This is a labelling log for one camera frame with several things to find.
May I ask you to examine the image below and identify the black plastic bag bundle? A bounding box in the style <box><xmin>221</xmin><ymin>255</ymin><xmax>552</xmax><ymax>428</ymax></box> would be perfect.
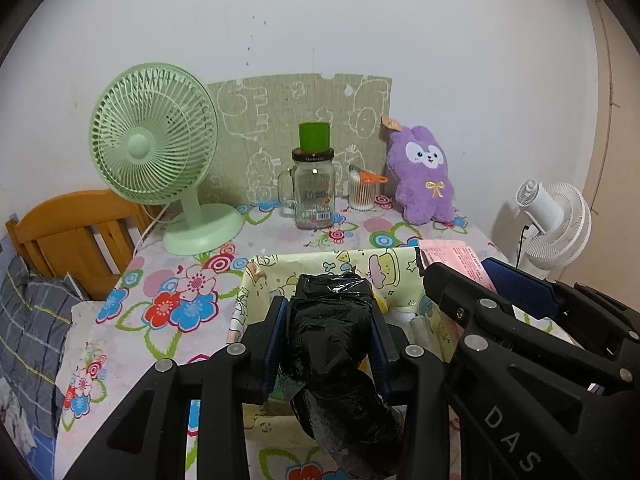
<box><xmin>281</xmin><ymin>273</ymin><xmax>402</xmax><ymax>479</ymax></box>

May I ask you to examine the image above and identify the pink mask pack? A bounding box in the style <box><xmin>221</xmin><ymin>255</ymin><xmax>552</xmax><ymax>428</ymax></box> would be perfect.
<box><xmin>418</xmin><ymin>240</ymin><xmax>497</xmax><ymax>292</ymax></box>

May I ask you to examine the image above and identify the white standing fan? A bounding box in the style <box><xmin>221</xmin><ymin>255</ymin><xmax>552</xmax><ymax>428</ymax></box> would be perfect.
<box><xmin>515</xmin><ymin>179</ymin><xmax>591</xmax><ymax>278</ymax></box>

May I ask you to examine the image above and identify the yellow cartoon fabric storage box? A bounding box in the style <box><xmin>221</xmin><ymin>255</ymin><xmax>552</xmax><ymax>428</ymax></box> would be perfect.
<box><xmin>226</xmin><ymin>245</ymin><xmax>461</xmax><ymax>461</ymax></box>

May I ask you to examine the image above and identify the floral tablecloth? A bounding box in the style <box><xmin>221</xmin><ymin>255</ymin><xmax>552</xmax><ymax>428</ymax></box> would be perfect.
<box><xmin>54</xmin><ymin>196</ymin><xmax>499</xmax><ymax>478</ymax></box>

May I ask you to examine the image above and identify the white crumpled cloth on bed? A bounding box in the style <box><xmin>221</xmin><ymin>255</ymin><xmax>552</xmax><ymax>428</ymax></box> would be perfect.
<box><xmin>0</xmin><ymin>378</ymin><xmax>37</xmax><ymax>457</ymax></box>

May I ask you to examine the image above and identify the grey plaid bedding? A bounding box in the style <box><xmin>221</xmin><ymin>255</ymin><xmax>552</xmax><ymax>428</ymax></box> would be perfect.
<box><xmin>0</xmin><ymin>244</ymin><xmax>84</xmax><ymax>441</ymax></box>

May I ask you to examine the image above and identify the purple bunny plush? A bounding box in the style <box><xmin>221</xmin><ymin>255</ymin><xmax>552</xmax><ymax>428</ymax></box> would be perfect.
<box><xmin>386</xmin><ymin>126</ymin><xmax>456</xmax><ymax>226</ymax></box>

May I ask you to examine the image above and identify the cotton swab jar orange lid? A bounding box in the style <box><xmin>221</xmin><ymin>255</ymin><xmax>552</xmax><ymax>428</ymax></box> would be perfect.
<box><xmin>348</xmin><ymin>165</ymin><xmax>387</xmax><ymax>211</ymax></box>

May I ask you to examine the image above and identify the glass mason jar mug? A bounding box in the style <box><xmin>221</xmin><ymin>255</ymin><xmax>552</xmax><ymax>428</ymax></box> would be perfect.
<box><xmin>277</xmin><ymin>148</ymin><xmax>335</xmax><ymax>231</ymax></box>

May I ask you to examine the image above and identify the green cup on jar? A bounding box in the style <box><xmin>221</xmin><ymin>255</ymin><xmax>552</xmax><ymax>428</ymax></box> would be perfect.
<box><xmin>298</xmin><ymin>122</ymin><xmax>331</xmax><ymax>154</ymax></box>

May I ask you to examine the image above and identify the green patterned cardboard panel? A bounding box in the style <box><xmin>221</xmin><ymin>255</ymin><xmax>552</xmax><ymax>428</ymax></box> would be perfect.
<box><xmin>203</xmin><ymin>71</ymin><xmax>394</xmax><ymax>206</ymax></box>

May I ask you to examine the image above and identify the green desk fan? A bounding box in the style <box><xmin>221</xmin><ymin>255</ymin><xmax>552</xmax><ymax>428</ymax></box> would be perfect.
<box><xmin>88</xmin><ymin>63</ymin><xmax>244</xmax><ymax>256</ymax></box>

